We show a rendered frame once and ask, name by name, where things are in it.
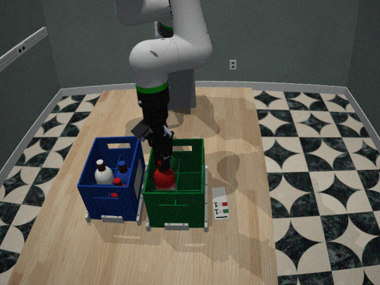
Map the blue plastic bottle crate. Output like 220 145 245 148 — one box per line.
77 137 145 221

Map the white bottle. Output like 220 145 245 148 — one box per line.
95 159 114 184

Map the green crate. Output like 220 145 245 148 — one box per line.
142 140 205 228

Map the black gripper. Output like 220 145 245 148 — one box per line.
142 105 174 172

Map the white paper pick list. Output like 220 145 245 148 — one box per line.
211 187 230 220

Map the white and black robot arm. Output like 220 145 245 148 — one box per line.
115 0 213 110

